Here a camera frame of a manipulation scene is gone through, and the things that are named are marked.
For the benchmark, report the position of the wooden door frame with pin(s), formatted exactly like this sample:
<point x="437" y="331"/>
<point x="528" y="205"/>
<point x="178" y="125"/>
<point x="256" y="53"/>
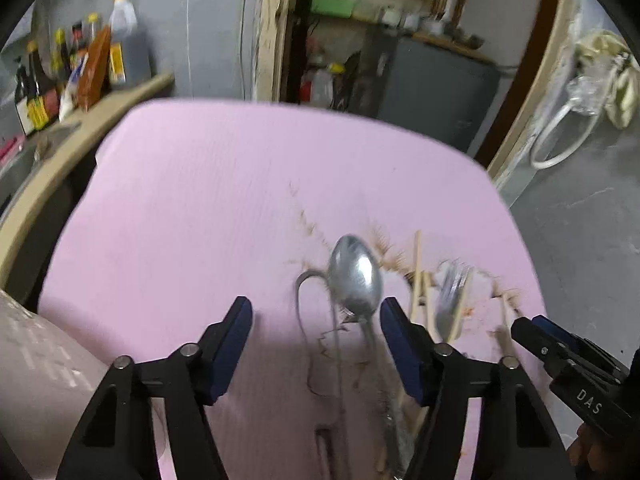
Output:
<point x="270" y="35"/>

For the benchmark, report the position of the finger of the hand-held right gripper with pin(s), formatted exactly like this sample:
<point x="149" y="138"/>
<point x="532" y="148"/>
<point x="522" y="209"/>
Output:
<point x="557" y="329"/>
<point x="530" y="336"/>

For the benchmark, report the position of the soy sauce bottle yellow label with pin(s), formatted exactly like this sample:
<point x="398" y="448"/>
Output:
<point x="37" y="95"/>

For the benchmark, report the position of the pink sponge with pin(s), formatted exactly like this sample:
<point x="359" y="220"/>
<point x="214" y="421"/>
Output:
<point x="10" y="149"/>

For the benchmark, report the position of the dark bottle with yellow cap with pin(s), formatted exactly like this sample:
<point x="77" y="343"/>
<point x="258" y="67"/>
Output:
<point x="61" y="57"/>

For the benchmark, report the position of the small bottle with yellow cap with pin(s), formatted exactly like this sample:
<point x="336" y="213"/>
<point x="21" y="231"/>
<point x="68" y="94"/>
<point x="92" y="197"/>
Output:
<point x="92" y="27"/>

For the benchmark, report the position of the clear oil jug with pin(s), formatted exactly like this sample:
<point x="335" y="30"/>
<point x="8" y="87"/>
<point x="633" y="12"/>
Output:
<point x="125" y="35"/>

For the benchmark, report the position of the steel sink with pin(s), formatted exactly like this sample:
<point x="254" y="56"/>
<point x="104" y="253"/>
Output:
<point x="20" y="172"/>

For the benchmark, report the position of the person's right hand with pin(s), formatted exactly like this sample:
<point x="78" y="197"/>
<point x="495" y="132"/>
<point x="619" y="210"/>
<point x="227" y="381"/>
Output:
<point x="581" y="452"/>

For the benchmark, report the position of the green box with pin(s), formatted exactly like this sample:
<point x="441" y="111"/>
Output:
<point x="331" y="6"/>

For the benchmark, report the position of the grey cabinet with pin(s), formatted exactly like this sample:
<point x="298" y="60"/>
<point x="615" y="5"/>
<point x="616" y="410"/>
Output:
<point x="435" y="95"/>

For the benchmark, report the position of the white squeeze tube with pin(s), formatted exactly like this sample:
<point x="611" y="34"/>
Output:
<point x="69" y="97"/>

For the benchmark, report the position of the clear plastic bag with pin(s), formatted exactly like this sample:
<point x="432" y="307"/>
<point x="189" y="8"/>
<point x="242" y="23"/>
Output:
<point x="585" y="95"/>

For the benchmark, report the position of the large metal spoon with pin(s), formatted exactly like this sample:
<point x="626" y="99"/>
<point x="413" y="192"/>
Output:
<point x="355" y="280"/>

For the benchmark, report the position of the orange seasoning packet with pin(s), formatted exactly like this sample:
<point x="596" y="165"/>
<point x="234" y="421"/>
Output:
<point x="95" y="70"/>

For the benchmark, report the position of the metal fork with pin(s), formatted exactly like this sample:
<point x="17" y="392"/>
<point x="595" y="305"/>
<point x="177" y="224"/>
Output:
<point x="447" y="305"/>

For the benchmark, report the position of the dark bottle with black cap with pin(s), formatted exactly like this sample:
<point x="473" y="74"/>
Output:
<point x="21" y="95"/>

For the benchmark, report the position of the wooden chopstick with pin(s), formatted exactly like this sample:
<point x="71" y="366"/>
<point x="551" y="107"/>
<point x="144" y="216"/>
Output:
<point x="418" y="260"/>

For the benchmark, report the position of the pink flower-print tablecloth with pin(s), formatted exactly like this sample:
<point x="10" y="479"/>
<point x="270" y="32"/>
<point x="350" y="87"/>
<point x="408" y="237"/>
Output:
<point x="200" y="210"/>

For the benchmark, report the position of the white plastic cup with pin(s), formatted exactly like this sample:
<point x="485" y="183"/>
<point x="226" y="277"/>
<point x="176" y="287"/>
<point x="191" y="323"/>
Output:
<point x="40" y="370"/>

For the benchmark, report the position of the wooden kitchen counter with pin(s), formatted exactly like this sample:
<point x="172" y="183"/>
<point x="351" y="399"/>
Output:
<point x="100" y="110"/>

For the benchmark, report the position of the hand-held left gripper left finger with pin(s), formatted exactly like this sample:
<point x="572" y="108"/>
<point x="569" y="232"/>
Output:
<point x="231" y="352"/>

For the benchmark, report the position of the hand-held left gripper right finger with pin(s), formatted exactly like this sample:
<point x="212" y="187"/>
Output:
<point x="406" y="357"/>

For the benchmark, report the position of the plastic jug with red label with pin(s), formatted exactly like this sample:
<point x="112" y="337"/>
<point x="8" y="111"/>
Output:
<point x="320" y="85"/>

